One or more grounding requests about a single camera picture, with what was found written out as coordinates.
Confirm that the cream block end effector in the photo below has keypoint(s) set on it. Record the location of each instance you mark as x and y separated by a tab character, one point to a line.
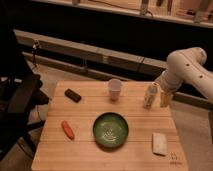
165	98

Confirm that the white plastic bottle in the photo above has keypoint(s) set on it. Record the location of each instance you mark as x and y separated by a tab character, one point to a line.
150	95

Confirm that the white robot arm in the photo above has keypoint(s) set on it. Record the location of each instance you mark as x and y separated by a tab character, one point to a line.
185	65

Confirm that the beige sponge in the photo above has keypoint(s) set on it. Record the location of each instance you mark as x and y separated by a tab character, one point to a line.
159	144

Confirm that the white paper cup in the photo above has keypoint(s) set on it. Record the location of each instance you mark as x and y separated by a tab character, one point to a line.
114	88

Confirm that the green ceramic bowl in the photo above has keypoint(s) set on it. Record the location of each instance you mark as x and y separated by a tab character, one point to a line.
110	130

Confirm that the black rectangular block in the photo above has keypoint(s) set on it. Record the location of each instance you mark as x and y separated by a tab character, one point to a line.
72	95

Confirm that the orange carrot toy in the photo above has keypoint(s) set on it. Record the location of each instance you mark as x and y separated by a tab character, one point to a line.
67	130

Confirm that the black chair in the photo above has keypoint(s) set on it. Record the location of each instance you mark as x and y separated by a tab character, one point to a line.
19	93

